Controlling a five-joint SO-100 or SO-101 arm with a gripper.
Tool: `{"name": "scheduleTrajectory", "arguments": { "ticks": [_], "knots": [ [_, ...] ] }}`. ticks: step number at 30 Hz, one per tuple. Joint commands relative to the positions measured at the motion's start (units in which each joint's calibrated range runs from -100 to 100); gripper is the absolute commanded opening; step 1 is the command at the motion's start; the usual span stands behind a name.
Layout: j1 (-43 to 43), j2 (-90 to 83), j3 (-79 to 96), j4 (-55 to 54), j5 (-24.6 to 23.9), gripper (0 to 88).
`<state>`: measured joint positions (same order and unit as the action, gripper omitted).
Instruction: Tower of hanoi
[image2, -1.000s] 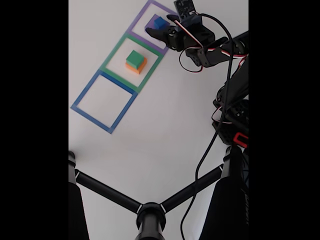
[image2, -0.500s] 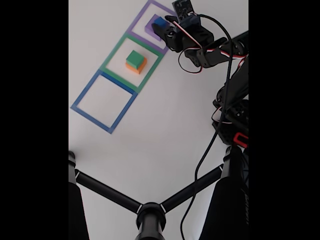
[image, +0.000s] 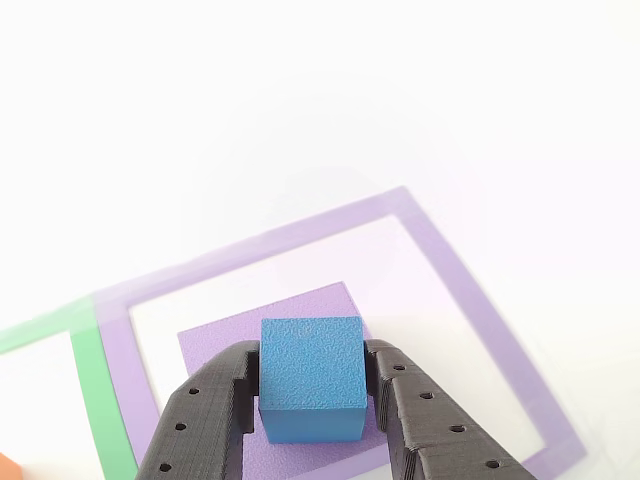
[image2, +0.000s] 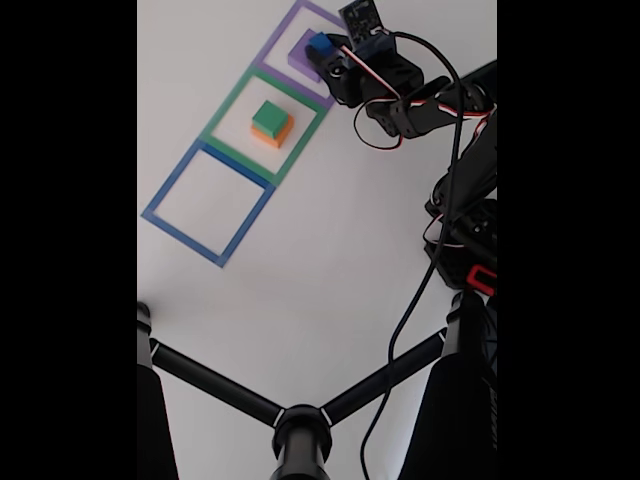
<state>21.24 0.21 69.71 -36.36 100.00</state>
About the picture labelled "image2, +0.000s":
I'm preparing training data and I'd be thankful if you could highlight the purple tape square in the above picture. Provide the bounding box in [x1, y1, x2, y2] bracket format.
[253, 0, 351, 110]

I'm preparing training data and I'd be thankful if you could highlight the red clamp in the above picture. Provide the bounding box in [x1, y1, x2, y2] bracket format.
[467, 264, 498, 297]

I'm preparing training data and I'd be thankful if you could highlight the orange block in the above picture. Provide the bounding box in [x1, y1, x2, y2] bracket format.
[250, 117, 295, 150]

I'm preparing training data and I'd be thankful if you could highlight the green block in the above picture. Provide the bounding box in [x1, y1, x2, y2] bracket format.
[252, 100, 290, 139]

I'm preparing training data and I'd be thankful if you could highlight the black camera tripod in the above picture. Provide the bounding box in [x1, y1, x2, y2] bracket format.
[137, 289, 498, 480]

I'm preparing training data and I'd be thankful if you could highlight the blue tape square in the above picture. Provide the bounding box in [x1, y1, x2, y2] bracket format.
[141, 138, 277, 269]

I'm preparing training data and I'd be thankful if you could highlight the green tape square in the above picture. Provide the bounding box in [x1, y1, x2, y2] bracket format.
[199, 64, 329, 187]

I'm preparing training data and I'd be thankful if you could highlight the purple block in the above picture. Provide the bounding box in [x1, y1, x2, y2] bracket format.
[288, 28, 331, 84]

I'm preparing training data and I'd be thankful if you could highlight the camera board with blue mount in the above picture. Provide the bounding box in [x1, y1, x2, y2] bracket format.
[338, 0, 400, 57]

